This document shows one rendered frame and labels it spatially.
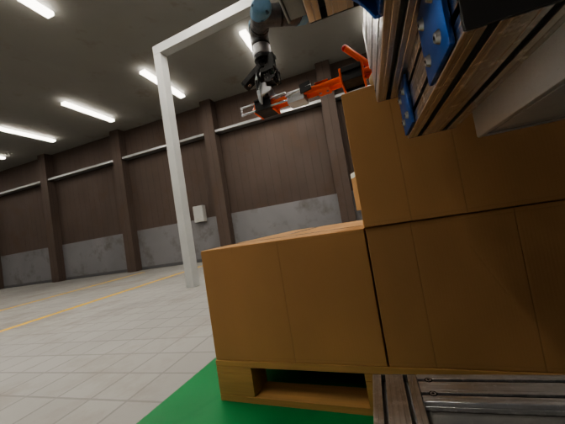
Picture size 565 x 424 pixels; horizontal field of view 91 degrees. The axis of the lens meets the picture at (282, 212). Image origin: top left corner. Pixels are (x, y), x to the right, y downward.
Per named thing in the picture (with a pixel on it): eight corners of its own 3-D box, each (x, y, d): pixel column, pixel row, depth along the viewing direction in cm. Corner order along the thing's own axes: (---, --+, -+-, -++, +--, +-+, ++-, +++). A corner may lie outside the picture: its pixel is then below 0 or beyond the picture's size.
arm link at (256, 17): (279, -8, 99) (276, 16, 110) (248, -7, 98) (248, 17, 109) (282, 13, 99) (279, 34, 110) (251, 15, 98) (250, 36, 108)
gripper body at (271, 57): (274, 77, 107) (269, 47, 108) (255, 85, 111) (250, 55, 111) (282, 86, 114) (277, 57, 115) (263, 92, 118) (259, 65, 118)
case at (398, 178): (552, 194, 96) (529, 83, 98) (654, 186, 59) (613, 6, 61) (372, 221, 118) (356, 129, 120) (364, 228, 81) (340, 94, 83)
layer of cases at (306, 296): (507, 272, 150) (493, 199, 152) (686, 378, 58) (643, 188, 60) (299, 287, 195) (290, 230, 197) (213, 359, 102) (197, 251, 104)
